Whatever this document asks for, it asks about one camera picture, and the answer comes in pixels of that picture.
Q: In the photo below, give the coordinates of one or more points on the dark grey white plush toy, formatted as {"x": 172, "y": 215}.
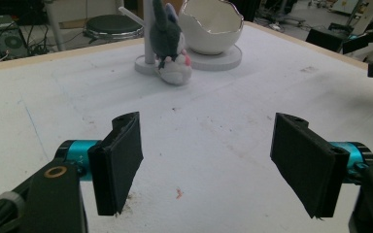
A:
{"x": 168, "y": 39}

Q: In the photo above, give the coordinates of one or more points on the black computer tower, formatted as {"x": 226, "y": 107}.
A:
{"x": 8, "y": 39}

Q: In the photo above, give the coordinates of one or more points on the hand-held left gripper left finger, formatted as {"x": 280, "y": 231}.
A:
{"x": 119, "y": 165}

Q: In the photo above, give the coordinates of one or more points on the black box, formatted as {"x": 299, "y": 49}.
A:
{"x": 325, "y": 39}

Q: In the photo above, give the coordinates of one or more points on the white eggshell bowl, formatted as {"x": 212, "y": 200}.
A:
{"x": 210, "y": 32}

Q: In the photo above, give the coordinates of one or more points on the white foam mat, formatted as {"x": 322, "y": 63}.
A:
{"x": 207, "y": 113}

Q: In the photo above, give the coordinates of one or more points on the white metal floor stand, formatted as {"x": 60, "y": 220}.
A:
{"x": 56, "y": 29}

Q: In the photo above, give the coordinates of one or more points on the black round stool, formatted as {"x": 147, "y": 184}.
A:
{"x": 113, "y": 26}

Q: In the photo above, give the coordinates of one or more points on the white stand with post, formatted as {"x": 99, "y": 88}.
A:
{"x": 149, "y": 35}

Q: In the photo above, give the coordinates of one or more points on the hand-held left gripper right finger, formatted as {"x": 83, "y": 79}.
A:
{"x": 307, "y": 161}

